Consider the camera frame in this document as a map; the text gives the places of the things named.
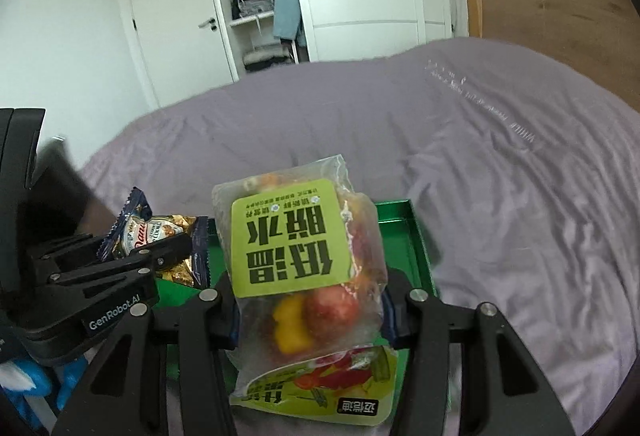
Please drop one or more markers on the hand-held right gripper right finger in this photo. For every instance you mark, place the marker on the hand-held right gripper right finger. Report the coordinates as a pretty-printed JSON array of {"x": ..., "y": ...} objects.
[{"x": 395, "y": 311}]

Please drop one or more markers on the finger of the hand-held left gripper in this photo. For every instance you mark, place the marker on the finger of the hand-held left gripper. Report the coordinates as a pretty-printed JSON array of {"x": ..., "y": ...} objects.
[
  {"x": 125, "y": 266},
  {"x": 65, "y": 248}
]

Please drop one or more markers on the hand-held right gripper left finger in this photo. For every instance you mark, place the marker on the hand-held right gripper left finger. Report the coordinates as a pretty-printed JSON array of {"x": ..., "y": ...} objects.
[{"x": 220, "y": 311}]

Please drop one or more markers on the gold snack packet blue ends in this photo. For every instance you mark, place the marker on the gold snack packet blue ends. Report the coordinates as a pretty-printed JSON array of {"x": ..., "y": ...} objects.
[{"x": 150, "y": 228}]

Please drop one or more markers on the green metal tray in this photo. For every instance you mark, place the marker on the green metal tray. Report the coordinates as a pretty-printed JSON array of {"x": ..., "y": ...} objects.
[{"x": 400, "y": 236}]

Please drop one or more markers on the clear fruit packet green label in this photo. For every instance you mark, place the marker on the clear fruit packet green label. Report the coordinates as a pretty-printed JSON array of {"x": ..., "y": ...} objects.
[{"x": 285, "y": 236}]

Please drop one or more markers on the blue plastic bag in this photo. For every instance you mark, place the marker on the blue plastic bag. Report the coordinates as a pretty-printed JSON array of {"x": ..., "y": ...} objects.
[{"x": 70, "y": 373}]

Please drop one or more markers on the dark metal cylinder container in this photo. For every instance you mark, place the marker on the dark metal cylinder container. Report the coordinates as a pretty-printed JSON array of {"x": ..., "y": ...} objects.
[{"x": 70, "y": 186}]

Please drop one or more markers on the purple bed blanket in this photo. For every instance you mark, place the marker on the purple bed blanket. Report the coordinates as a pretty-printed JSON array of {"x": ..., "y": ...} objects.
[{"x": 475, "y": 141}]

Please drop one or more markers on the grey white folded blanket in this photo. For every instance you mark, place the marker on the grey white folded blanket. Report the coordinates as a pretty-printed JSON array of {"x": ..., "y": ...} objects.
[{"x": 267, "y": 56}]

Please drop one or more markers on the white door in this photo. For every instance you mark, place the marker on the white door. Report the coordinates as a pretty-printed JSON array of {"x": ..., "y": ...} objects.
[{"x": 170, "y": 16}]

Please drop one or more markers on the grey folded clothes stack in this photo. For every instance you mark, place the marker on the grey folded clothes stack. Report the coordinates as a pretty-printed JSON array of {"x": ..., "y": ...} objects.
[{"x": 252, "y": 4}]

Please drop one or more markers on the wooden headboard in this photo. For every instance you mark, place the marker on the wooden headboard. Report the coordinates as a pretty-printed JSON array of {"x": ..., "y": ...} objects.
[{"x": 550, "y": 16}]

